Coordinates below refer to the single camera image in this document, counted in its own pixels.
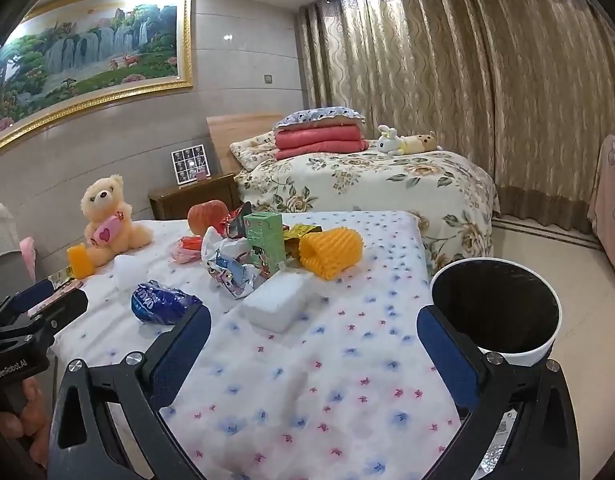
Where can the person's left hand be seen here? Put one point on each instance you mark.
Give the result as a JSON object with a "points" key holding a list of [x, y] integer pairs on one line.
{"points": [[37, 410]]}

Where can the floral pillow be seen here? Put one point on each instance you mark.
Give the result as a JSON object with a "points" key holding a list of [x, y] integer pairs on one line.
{"points": [[252, 150]]}

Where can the blue dotted pillow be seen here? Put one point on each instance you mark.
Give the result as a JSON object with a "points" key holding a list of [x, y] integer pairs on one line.
{"points": [[317, 115]]}

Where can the white rabbit plush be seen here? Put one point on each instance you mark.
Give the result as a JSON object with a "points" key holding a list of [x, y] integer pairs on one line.
{"points": [[389, 142]]}

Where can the green drink carton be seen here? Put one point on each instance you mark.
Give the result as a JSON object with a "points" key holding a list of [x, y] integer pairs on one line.
{"points": [[262, 240]]}

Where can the white foam block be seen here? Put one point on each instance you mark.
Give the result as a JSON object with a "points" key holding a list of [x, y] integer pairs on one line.
{"points": [[277, 300]]}

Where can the gold framed landscape painting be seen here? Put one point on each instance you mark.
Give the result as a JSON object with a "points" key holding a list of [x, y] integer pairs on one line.
{"points": [[87, 50]]}

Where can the yellow plush toy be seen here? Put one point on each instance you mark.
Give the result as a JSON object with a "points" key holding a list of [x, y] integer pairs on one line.
{"points": [[420, 142]]}

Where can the yellow foam fruit net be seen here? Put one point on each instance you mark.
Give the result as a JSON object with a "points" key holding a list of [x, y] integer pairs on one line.
{"points": [[332, 252]]}

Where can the white woven cloth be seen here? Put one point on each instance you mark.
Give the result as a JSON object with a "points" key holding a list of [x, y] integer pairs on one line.
{"points": [[0, 230]]}

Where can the blue wrapper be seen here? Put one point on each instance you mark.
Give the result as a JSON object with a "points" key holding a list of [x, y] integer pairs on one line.
{"points": [[157, 302]]}

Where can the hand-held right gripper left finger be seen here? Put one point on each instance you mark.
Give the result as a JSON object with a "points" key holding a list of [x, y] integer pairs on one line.
{"points": [[180, 355]]}

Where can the beige patterned curtain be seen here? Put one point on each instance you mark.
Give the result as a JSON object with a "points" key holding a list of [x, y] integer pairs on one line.
{"points": [[437, 85]]}

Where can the pink red packet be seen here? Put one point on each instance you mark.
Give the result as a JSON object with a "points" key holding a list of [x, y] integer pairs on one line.
{"points": [[187, 250]]}

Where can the wooden nightstand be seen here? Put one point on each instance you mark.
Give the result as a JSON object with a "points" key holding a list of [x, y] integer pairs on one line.
{"points": [[187, 200]]}

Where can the small pink box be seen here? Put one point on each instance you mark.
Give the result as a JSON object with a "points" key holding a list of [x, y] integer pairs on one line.
{"points": [[202, 175]]}

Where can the floral bed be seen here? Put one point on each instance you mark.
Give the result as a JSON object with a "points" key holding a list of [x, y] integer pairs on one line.
{"points": [[387, 180]]}

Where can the photo collage frame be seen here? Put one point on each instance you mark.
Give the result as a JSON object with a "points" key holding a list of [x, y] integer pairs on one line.
{"points": [[187, 162]]}

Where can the yellow snack packet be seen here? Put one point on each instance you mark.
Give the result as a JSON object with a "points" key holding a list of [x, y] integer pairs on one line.
{"points": [[300, 232]]}

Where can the red apple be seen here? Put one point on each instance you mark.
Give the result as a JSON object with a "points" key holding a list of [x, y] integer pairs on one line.
{"points": [[205, 215]]}

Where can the pink heart print cloth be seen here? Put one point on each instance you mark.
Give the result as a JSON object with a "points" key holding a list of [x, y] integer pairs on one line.
{"points": [[612, 200]]}

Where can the cartoon print wrapper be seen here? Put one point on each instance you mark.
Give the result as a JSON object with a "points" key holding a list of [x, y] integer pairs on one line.
{"points": [[232, 272]]}

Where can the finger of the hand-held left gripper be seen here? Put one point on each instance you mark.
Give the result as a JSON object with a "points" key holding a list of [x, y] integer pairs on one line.
{"points": [[62, 310], [30, 295]]}

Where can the flower-dotted white blanket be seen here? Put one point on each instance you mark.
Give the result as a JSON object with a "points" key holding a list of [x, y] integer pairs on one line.
{"points": [[312, 360]]}

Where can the white trash bin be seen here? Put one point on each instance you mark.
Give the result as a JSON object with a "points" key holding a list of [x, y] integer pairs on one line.
{"points": [[492, 305]]}

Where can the cream teddy bear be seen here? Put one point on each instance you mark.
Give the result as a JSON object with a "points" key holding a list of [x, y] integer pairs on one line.
{"points": [[105, 200]]}

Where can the white foam wrap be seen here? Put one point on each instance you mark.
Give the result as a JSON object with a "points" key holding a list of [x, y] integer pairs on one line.
{"points": [[130, 270]]}

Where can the red snack wrapper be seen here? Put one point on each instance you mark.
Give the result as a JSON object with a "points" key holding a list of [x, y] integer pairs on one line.
{"points": [[235, 222]]}

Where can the wooden headboard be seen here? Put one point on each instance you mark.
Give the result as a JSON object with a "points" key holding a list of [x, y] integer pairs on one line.
{"points": [[227, 135]]}

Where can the white plastic bag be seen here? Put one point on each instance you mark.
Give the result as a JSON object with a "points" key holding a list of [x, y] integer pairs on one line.
{"points": [[212, 245]]}

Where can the folded pink quilt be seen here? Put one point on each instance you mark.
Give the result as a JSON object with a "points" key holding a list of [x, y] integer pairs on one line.
{"points": [[317, 142]]}

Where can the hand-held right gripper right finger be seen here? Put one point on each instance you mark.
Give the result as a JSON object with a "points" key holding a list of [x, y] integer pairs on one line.
{"points": [[447, 355]]}

